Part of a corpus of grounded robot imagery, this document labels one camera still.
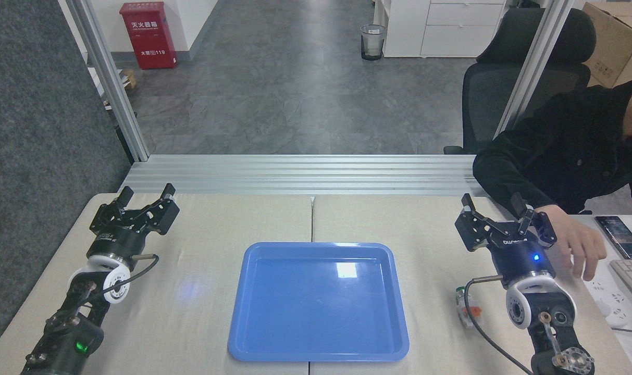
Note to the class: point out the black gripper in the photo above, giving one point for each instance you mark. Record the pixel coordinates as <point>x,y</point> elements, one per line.
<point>521,258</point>
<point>116,242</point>

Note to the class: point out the black smartphone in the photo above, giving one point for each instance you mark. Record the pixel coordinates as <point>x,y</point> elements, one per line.
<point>623,237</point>

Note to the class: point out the blue plastic tray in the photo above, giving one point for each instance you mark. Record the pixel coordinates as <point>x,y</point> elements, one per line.
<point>318,304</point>

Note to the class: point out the person's hand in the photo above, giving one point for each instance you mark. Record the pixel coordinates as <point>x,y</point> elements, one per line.
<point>581,245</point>

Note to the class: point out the person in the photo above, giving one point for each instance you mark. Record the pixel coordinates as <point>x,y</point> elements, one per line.
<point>566,151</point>

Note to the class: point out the grey felt partition panel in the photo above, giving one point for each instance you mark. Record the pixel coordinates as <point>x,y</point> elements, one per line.
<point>34,156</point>

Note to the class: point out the white power strip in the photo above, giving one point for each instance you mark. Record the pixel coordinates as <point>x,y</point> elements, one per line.
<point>612,304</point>

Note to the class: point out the black office chair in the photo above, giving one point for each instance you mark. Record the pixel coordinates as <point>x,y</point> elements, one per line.
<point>490,88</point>

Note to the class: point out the red fire extinguisher box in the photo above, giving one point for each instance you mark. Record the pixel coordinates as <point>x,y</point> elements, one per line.
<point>149,36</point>

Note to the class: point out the brown cardboard box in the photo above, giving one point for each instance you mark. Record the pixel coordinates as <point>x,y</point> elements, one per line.
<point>615,47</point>

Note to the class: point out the white drawer cabinet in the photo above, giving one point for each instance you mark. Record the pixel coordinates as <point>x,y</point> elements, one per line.
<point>441,26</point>

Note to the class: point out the mesh waste bin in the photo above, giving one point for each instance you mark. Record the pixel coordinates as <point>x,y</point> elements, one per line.
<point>373,41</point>

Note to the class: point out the silver aluminium post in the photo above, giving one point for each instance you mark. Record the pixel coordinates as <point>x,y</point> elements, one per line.
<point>110,78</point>
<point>537,62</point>

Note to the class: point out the silver aluminium rail frame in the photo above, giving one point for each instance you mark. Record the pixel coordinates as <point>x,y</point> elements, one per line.
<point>305,174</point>

